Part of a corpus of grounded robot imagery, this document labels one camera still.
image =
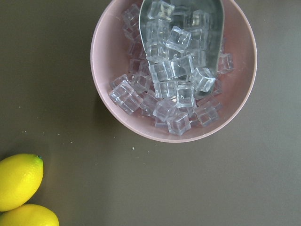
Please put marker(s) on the metal ice scoop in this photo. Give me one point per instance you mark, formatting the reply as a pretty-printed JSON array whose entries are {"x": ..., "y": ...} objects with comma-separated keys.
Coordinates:
[{"x": 197, "y": 65}]

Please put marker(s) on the yellow lemon upper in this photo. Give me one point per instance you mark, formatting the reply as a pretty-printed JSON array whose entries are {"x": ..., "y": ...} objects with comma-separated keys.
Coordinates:
[{"x": 20, "y": 177}]

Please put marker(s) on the pink plastic bowl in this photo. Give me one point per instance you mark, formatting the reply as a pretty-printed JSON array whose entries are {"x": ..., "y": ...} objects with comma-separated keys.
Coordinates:
[{"x": 109, "y": 60}]

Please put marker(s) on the yellow lemon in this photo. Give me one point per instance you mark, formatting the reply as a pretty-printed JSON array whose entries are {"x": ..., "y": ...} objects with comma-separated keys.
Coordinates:
[
  {"x": 20, "y": 177},
  {"x": 29, "y": 215}
]

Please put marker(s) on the yellow lemon lower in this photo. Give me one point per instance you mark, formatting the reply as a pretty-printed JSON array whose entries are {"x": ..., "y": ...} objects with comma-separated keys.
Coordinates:
[{"x": 29, "y": 215}]

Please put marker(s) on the clear ice cube in scoop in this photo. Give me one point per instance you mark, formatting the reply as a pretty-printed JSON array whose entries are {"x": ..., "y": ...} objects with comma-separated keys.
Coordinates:
[{"x": 178, "y": 39}]

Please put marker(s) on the clear ice cube bottom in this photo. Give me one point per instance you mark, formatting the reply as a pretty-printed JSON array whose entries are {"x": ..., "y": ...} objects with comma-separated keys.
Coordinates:
[{"x": 179, "y": 123}]

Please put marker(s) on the clear ice cube left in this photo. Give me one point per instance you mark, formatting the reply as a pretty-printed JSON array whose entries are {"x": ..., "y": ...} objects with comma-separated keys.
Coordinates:
[{"x": 126, "y": 97}]

